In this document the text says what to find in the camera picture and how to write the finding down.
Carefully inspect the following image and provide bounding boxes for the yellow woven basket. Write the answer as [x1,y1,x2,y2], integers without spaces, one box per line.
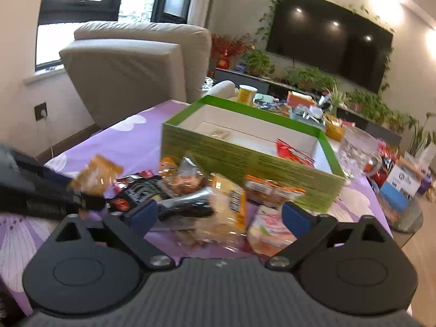
[325,114,345,142]

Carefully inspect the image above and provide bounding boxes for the white blue carton box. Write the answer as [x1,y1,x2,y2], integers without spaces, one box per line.
[379,156,425,213]

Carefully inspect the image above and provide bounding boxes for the orange small snack packet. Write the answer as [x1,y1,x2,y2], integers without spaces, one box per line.
[69,154,124,196]

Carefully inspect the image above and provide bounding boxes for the wall power socket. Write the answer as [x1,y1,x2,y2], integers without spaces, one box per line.
[34,102,48,121]

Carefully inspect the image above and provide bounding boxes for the round dark side table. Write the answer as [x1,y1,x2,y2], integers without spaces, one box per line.
[376,181,423,234]

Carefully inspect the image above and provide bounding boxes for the purple floral tablecloth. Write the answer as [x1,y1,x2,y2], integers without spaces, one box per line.
[1,100,387,316]

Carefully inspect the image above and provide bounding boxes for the beige sofa armchair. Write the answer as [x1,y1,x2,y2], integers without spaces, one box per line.
[59,22,212,128]

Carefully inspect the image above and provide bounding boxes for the black sausage clear packet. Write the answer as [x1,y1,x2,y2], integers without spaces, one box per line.
[152,187,214,231]

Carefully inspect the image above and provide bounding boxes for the red flower decoration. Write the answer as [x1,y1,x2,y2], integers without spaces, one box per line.
[211,33,256,69]

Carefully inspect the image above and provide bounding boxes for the black snack packet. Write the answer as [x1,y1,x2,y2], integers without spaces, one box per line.
[109,176,169,212]

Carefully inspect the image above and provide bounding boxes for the yellow bread snack packet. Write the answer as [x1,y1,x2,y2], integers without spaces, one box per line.
[175,174,246,252]

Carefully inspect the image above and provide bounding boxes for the green cardboard box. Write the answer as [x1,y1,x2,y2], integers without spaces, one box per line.
[161,96,346,213]

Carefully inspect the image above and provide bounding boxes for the orange box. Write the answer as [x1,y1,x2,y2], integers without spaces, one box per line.
[286,91,316,107]

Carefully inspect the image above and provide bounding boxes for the clear brown snack packet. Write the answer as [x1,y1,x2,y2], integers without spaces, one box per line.
[158,156,207,198]

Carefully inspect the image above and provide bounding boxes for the red snack packet in box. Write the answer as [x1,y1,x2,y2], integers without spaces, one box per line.
[276,139,315,168]

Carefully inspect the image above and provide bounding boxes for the red black small packet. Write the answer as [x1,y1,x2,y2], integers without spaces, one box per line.
[112,170,155,193]

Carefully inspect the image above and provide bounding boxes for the pink bun snack packet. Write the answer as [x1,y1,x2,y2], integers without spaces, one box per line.
[246,205,297,257]

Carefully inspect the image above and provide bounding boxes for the black television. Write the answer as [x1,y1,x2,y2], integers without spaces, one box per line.
[266,0,393,93]

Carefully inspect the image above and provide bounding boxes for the light blue storage basket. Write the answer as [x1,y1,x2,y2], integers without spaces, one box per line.
[290,105,326,131]

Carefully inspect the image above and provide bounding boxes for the dark tv cabinet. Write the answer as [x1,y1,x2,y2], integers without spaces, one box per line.
[212,68,402,146]

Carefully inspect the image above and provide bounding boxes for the orange pastry snack packet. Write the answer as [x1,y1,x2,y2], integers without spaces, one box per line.
[244,175,306,210]

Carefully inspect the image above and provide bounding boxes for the yellow cylindrical can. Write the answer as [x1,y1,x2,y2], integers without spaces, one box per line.
[237,84,258,106]

